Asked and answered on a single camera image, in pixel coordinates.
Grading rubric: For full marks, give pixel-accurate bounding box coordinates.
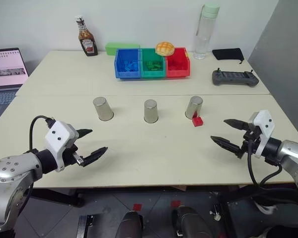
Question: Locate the green toy bricks pile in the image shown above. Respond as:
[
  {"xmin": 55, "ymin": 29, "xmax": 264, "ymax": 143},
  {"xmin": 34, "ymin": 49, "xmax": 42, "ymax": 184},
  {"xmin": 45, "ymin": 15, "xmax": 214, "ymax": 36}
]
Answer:
[{"xmin": 145, "ymin": 59, "xmax": 164, "ymax": 71}]

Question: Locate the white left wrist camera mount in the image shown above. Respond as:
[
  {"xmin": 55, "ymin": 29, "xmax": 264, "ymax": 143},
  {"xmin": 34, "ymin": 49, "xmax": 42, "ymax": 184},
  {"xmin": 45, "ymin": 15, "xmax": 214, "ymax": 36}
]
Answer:
[{"xmin": 44, "ymin": 120, "xmax": 79, "ymax": 173}]

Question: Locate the blue storage bin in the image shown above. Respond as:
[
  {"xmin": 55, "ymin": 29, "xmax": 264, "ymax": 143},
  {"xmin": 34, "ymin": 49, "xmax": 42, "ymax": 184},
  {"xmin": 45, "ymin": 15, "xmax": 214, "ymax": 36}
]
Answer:
[{"xmin": 114, "ymin": 48, "xmax": 143, "ymax": 80}]

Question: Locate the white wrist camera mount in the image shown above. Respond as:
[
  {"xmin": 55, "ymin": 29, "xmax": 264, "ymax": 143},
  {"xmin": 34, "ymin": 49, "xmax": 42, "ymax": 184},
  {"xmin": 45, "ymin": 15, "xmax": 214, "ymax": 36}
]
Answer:
[
  {"xmin": 44, "ymin": 120, "xmax": 79, "ymax": 173},
  {"xmin": 248, "ymin": 110, "xmax": 275, "ymax": 159}
]

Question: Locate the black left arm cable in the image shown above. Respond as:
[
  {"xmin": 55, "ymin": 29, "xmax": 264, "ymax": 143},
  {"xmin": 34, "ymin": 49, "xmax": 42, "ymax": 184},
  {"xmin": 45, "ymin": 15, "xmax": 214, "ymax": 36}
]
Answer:
[{"xmin": 29, "ymin": 115, "xmax": 53, "ymax": 152}]

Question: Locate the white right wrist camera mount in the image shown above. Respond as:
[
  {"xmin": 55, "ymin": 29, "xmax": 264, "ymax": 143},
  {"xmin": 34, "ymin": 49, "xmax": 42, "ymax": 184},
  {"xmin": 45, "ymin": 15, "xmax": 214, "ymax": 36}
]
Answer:
[{"xmin": 248, "ymin": 110, "xmax": 275, "ymax": 159}]

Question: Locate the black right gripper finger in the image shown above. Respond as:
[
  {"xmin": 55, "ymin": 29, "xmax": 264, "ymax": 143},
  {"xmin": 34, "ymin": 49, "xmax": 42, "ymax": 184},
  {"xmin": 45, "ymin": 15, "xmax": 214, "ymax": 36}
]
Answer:
[
  {"xmin": 223, "ymin": 119, "xmax": 251, "ymax": 131},
  {"xmin": 210, "ymin": 135, "xmax": 242, "ymax": 155}
]

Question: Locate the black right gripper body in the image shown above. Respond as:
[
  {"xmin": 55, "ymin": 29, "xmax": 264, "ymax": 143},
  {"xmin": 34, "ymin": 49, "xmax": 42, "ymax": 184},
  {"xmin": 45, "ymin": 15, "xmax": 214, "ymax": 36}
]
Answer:
[{"xmin": 237, "ymin": 123, "xmax": 262, "ymax": 160}]

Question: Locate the blue toy bricks pile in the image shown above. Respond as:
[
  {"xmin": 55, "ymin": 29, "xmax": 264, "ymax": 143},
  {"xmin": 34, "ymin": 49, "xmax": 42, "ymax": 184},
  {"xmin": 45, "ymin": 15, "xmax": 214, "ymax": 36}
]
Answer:
[{"xmin": 121, "ymin": 59, "xmax": 140, "ymax": 72}]

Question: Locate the grey handheld controller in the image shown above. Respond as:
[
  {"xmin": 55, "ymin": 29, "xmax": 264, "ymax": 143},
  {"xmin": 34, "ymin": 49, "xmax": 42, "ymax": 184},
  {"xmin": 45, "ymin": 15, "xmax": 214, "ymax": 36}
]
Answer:
[{"xmin": 211, "ymin": 68, "xmax": 260, "ymax": 87}]

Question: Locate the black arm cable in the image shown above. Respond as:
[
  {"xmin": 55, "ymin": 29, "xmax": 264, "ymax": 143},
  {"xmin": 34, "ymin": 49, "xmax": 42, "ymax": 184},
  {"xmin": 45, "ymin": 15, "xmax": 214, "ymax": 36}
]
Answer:
[
  {"xmin": 29, "ymin": 115, "xmax": 53, "ymax": 152},
  {"xmin": 246, "ymin": 138, "xmax": 284, "ymax": 189}
]

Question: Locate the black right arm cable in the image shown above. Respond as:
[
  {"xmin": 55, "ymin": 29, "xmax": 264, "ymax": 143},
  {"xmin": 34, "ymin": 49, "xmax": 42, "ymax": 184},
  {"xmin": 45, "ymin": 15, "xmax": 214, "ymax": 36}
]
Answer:
[{"xmin": 246, "ymin": 138, "xmax": 284, "ymax": 189}]

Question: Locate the red storage bin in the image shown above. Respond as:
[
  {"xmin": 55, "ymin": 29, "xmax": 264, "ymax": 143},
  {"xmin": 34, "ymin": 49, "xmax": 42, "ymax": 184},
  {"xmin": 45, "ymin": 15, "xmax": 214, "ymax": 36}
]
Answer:
[{"xmin": 164, "ymin": 47, "xmax": 191, "ymax": 78}]

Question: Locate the clear bottle with green lid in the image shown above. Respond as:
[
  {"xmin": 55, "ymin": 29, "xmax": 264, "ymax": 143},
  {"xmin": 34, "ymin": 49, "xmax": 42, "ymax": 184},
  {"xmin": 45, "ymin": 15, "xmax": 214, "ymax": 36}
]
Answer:
[{"xmin": 193, "ymin": 2, "xmax": 221, "ymax": 60}]

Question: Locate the open laptop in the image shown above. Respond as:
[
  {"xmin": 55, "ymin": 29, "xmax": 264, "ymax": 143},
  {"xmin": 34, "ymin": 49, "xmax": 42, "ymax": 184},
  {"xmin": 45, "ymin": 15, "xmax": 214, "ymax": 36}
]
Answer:
[{"xmin": 0, "ymin": 48, "xmax": 30, "ymax": 122}]

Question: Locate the red toy brick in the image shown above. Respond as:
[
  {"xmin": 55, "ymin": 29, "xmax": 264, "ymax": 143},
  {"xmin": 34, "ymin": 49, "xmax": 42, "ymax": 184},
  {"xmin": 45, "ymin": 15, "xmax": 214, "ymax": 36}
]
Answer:
[{"xmin": 191, "ymin": 112, "xmax": 205, "ymax": 127}]

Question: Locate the green storage bin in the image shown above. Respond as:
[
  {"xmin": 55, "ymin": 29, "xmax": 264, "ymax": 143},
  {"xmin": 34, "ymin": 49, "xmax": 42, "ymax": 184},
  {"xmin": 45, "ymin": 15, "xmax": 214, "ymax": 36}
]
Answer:
[{"xmin": 140, "ymin": 48, "xmax": 168, "ymax": 78}]

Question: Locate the black fabric pouch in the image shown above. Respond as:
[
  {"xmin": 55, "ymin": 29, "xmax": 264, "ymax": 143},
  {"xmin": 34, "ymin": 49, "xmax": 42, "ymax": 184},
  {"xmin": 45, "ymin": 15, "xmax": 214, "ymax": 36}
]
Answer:
[{"xmin": 212, "ymin": 48, "xmax": 245, "ymax": 64}]

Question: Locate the green plastic box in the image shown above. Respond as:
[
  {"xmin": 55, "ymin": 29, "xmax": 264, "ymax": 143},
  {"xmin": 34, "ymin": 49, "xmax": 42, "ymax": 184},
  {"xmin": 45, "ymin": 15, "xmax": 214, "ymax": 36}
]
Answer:
[{"xmin": 105, "ymin": 42, "xmax": 141, "ymax": 57}]

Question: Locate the steel cup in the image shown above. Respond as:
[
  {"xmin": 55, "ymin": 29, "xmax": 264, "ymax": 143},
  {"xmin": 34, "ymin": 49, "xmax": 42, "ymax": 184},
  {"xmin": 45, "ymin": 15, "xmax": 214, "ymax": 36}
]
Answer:
[
  {"xmin": 92, "ymin": 96, "xmax": 114, "ymax": 121},
  {"xmin": 143, "ymin": 99, "xmax": 160, "ymax": 124},
  {"xmin": 185, "ymin": 96, "xmax": 204, "ymax": 120}
]

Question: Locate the melon bun bread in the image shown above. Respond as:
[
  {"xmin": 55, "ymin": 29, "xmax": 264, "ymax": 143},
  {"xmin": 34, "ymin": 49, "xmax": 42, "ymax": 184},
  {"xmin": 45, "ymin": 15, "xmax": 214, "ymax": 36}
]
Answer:
[{"xmin": 155, "ymin": 41, "xmax": 176, "ymax": 57}]

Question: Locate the ketchup bottle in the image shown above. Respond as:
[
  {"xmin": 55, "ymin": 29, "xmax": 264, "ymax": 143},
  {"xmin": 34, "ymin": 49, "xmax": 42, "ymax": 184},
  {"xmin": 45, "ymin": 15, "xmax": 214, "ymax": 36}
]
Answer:
[{"xmin": 74, "ymin": 15, "xmax": 98, "ymax": 57}]

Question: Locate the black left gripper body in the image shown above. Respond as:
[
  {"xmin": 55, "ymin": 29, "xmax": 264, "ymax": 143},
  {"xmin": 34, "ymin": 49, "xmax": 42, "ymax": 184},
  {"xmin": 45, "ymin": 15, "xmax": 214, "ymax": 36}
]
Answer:
[{"xmin": 62, "ymin": 135, "xmax": 85, "ymax": 167}]

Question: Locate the black table base bar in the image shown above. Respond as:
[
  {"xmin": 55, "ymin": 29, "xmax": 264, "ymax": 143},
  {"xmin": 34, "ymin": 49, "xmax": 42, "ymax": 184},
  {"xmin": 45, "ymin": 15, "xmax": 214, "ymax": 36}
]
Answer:
[{"xmin": 30, "ymin": 188, "xmax": 85, "ymax": 208}]

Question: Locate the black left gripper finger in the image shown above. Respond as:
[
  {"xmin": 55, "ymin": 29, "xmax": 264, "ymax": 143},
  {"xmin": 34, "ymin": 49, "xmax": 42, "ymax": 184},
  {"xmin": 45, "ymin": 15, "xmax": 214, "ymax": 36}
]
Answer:
[
  {"xmin": 75, "ymin": 128, "xmax": 93, "ymax": 140},
  {"xmin": 81, "ymin": 146, "xmax": 109, "ymax": 167}
]

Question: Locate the dark rounded shape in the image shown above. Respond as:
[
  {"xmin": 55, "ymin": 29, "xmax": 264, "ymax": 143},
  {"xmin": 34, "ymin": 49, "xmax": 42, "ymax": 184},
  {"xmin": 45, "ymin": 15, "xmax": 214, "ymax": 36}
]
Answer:
[
  {"xmin": 115, "ymin": 210, "xmax": 144, "ymax": 238},
  {"xmin": 172, "ymin": 205, "xmax": 209, "ymax": 238}
]

